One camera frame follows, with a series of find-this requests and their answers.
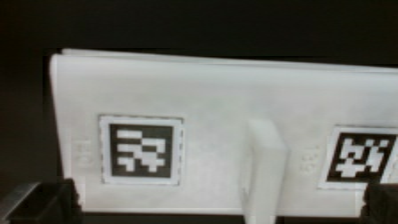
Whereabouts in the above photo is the white cabinet door panel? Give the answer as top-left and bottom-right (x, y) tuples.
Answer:
(50, 49), (398, 224)

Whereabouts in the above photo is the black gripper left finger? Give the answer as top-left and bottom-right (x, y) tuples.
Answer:
(0, 179), (84, 224)

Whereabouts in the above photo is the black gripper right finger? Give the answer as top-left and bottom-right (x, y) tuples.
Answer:
(361, 182), (398, 224)

